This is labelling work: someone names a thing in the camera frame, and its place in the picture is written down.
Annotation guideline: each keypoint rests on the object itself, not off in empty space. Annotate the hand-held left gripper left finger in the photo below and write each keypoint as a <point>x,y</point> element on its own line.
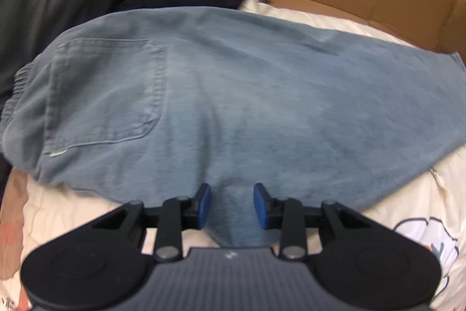
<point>204,207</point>

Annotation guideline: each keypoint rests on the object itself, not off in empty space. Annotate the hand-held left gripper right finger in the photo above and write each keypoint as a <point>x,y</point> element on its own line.
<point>261,207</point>

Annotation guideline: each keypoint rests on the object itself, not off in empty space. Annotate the light blue jeans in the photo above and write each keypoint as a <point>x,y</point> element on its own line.
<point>236,96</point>

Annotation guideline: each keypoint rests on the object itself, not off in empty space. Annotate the cream bear print bed sheet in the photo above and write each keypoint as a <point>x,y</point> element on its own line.
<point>418,201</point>

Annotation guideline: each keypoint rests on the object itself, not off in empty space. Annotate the dark grey duvet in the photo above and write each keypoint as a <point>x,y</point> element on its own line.
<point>47,5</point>

